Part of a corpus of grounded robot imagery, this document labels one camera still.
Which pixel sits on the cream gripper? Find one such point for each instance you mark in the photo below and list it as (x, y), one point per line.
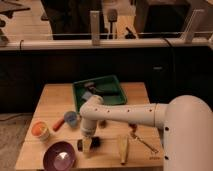
(86, 144)

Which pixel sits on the black eraser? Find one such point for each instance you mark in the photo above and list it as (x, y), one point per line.
(95, 143)

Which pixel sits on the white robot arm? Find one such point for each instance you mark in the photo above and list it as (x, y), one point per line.
(186, 122)

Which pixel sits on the purple bowl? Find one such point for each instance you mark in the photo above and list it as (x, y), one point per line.
(59, 157)

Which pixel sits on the grey sponge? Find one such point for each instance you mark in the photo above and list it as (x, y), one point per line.
(86, 96)

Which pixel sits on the metal fork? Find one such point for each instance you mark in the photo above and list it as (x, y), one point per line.
(135, 137)

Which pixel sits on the orange filled cup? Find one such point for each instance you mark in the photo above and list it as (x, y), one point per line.
(40, 131)

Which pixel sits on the brown bead cluster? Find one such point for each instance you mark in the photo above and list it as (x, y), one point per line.
(133, 127)

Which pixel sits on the green plastic tray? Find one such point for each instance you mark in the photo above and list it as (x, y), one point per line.
(108, 87)

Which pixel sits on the grey post left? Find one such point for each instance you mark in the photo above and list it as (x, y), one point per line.
(95, 27)

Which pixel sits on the grey post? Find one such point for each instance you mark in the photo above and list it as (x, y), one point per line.
(193, 23)
(95, 27)

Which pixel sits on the grey post right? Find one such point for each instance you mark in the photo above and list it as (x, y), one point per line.
(193, 23)

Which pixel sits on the white horizontal rail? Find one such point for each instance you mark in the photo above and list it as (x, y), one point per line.
(102, 44)

